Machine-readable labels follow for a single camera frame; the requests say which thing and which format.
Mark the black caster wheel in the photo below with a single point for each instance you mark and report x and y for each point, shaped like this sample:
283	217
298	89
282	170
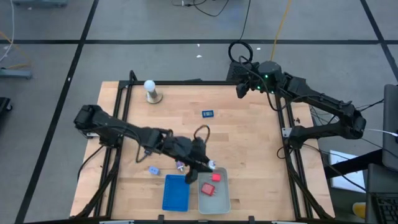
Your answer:
3	104

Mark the silver frame bracket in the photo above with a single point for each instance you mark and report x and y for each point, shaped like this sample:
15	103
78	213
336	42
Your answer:
286	132

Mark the yellow round object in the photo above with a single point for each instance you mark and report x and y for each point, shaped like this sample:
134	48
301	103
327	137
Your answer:
359	211

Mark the small red cube charger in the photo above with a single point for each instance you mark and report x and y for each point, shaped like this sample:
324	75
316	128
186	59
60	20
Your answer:
216	177

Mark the purple cube charger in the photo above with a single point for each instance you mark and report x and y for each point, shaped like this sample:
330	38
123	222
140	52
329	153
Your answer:
179	164

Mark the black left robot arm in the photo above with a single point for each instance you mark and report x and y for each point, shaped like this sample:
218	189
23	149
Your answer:
105	123

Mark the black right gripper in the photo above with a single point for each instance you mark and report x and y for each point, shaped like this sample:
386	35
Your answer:
244	90

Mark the black keyboard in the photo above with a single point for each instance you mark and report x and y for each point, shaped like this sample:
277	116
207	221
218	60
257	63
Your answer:
387	208

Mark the black perforated control box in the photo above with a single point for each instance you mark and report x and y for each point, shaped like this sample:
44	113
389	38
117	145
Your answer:
236	73

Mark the white paper sheet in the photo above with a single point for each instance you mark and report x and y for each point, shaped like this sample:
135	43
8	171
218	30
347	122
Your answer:
348	185

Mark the blue labelled charger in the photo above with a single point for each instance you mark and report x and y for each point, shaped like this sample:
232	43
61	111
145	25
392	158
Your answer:
207	114

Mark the computer monitor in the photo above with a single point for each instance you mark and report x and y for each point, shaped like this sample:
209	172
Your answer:
391	124

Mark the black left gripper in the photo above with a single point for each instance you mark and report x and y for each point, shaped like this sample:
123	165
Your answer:
186	149

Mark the blue plastic basket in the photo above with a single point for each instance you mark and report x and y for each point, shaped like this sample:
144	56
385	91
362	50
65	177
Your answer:
175	193

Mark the black aluminium table frame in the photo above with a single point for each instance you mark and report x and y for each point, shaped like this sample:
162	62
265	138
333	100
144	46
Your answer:
202	82

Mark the white bulb brass lamp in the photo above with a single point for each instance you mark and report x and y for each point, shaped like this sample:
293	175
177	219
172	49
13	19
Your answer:
150	85

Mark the grey floor stand foot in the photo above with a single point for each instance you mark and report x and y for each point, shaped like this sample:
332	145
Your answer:
15	74
40	2

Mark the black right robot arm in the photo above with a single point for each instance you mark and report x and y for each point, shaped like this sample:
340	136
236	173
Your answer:
326	104

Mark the black framed workstation desk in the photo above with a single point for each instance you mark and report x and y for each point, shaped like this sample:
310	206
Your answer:
354	161

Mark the blue cube charger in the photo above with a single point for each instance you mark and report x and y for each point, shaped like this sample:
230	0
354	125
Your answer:
154	170

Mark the red wall charger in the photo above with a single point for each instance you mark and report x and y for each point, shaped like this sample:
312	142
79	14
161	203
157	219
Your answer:
207	188

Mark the grey plastic bin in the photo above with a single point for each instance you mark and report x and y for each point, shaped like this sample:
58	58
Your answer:
217	203

